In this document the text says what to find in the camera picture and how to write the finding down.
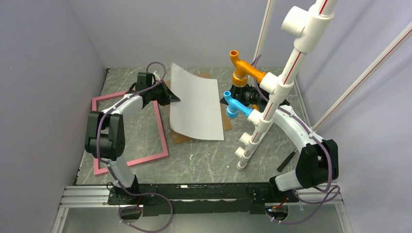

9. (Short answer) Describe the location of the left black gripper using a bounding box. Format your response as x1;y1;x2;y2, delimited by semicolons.
148;81;181;107

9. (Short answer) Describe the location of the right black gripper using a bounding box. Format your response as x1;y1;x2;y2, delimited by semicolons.
220;82;263;108

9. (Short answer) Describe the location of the building and sky photo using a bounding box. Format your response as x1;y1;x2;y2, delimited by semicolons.
170;63;224;141

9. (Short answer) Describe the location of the pink picture frame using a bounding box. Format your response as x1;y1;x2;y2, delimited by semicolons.
91;90;170;177

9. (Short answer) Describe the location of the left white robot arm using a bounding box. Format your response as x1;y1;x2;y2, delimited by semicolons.
85;72;180;204

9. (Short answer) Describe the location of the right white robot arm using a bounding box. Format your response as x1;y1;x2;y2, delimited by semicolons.
221;84;339;201

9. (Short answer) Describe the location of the blue pipe fitting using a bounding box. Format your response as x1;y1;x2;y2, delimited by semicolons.
223;91;253;119

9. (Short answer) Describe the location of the orange pipe fitting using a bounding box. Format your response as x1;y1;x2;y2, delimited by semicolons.
229;50;267;87

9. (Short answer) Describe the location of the black flat bar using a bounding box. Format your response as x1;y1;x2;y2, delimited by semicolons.
277;151;296;172

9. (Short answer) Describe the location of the white pvc pipe stand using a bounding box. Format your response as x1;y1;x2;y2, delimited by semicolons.
236;0;337;170

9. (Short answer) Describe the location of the white diagonal pipe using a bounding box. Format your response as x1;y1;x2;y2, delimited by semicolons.
312;21;412;131

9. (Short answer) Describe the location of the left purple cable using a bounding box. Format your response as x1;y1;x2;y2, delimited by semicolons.
96;62;174;233

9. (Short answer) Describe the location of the purple cable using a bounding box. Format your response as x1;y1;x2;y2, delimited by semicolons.
251;54;341;226
96;62;174;233

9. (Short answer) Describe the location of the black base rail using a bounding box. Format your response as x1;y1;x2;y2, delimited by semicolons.
107;182;298;216

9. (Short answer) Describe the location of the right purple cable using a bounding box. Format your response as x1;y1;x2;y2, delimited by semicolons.
251;54;341;226

